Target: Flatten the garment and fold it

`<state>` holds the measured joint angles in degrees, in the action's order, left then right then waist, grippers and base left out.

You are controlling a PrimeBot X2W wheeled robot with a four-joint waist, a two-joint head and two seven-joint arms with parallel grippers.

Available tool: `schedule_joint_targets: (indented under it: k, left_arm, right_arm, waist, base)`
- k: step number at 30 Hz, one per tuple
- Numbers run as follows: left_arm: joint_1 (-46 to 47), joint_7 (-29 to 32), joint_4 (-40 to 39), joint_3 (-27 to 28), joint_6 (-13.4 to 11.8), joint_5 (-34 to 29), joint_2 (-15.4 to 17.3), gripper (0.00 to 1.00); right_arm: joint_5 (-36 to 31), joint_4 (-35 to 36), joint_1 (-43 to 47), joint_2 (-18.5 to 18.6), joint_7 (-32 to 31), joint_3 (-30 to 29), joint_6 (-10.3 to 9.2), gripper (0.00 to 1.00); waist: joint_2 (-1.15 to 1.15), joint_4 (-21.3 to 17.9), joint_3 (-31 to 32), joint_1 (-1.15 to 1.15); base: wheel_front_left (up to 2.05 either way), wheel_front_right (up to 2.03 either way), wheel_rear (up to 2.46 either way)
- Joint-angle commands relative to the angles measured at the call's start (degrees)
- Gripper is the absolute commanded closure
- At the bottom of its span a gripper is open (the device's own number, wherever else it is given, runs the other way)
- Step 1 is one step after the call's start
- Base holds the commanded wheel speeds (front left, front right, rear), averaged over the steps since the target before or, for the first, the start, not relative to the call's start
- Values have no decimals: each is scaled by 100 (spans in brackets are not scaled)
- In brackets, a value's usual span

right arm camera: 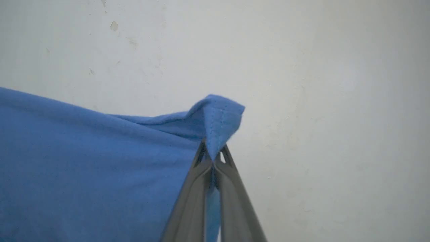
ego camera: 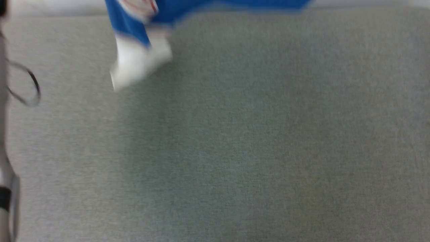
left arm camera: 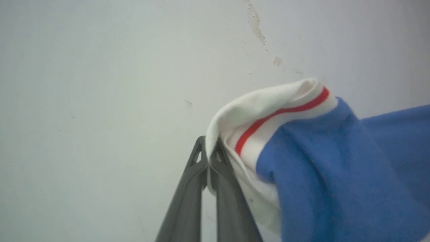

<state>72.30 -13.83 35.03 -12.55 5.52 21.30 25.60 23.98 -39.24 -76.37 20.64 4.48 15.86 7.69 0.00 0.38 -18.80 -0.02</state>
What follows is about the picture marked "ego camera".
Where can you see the blue shirt white red trim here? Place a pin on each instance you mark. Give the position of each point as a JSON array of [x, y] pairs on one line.
[[134, 53]]

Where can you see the grey fabric sofa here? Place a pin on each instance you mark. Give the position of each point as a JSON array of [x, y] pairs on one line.
[[235, 141]]

